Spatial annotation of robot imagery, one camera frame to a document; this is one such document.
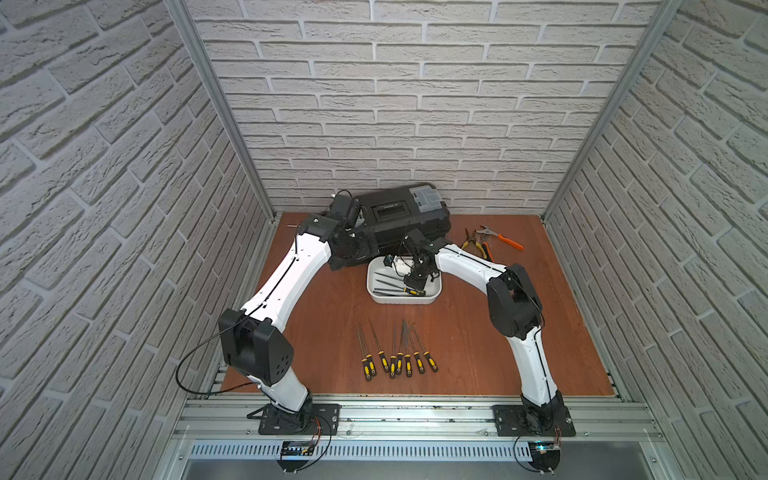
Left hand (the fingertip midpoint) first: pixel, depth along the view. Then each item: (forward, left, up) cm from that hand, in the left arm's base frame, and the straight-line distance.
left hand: (369, 249), depth 81 cm
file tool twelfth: (-2, -6, -20) cm, 21 cm away
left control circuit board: (-43, +18, -26) cm, 53 cm away
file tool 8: (+2, -9, -19) cm, 21 cm away
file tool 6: (-22, -14, -22) cm, 34 cm away
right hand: (+4, -15, -20) cm, 25 cm away
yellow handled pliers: (+21, -37, -20) cm, 47 cm away
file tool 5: (-25, -11, -21) cm, 34 cm away
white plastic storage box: (+1, -5, -21) cm, 21 cm away
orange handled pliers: (+25, -44, -20) cm, 54 cm away
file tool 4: (-24, -9, -21) cm, 33 cm away
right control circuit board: (-46, -43, -22) cm, 67 cm away
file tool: (-22, 0, -22) cm, 31 cm away
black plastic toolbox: (+20, -6, -6) cm, 21 cm away
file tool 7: (-22, -17, -23) cm, 36 cm away
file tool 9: (-2, -11, -19) cm, 22 cm away
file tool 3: (-23, -7, -21) cm, 32 cm away
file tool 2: (-23, -4, -22) cm, 32 cm away
